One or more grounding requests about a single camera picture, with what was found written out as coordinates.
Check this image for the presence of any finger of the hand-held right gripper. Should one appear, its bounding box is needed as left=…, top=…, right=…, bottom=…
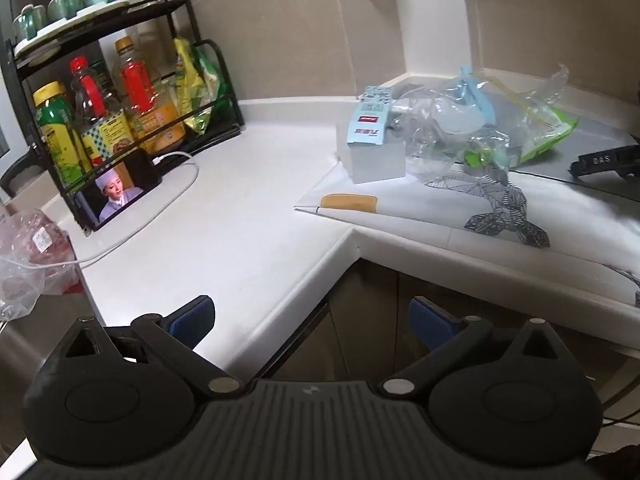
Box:
left=570, top=144, right=640, bottom=181

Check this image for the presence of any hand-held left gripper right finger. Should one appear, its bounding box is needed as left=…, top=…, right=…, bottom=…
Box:
left=377, top=296, right=576, bottom=401

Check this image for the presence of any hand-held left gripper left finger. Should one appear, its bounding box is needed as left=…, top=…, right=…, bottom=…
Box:
left=50, top=296, right=246, bottom=401

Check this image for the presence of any green snack packet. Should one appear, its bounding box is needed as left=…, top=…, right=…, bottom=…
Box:
left=462, top=105, right=581, bottom=168

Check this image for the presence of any clear plastic packaging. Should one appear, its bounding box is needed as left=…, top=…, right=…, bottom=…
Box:
left=390, top=62, right=571, bottom=186

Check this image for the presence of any light blue milk carton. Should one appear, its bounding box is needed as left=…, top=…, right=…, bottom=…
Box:
left=336, top=85, right=407, bottom=183

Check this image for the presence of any grey mat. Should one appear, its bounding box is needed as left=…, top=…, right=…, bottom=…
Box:
left=400, top=77, right=640, bottom=196

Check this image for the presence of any beige base cabinet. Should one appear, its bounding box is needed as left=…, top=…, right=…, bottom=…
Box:
left=270, top=255, right=640, bottom=411

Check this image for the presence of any white geometric print mat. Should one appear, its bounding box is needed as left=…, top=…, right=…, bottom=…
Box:
left=294, top=157, right=640, bottom=306

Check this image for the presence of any light blue plastic bag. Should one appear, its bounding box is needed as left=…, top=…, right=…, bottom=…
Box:
left=452, top=65, right=498, bottom=126

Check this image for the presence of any black smartphone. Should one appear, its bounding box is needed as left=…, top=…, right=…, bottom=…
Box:
left=75, top=150, right=166, bottom=231

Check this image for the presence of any clear bag with pink contents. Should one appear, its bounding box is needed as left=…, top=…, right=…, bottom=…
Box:
left=0, top=209, right=83, bottom=321

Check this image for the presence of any black metal spice rack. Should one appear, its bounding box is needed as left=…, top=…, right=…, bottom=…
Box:
left=2, top=0, right=246, bottom=231

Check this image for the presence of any yellow cap green bottle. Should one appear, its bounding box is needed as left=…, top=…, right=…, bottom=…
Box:
left=32, top=80, right=93, bottom=191

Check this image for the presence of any gold cap oil bottle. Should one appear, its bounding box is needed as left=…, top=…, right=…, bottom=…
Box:
left=112, top=36, right=187, bottom=156

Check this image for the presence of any yellow green snack bag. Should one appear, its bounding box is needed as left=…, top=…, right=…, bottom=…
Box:
left=172, top=37, right=216, bottom=133

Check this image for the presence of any red cap checkered label bottle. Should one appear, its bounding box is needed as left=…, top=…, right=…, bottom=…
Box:
left=70, top=56, right=133, bottom=166

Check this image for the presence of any dark bottle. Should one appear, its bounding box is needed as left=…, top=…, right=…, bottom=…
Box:
left=90, top=60, right=113, bottom=91

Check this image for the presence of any white charging cable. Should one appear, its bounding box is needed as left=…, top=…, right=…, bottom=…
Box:
left=0, top=151, right=201, bottom=273

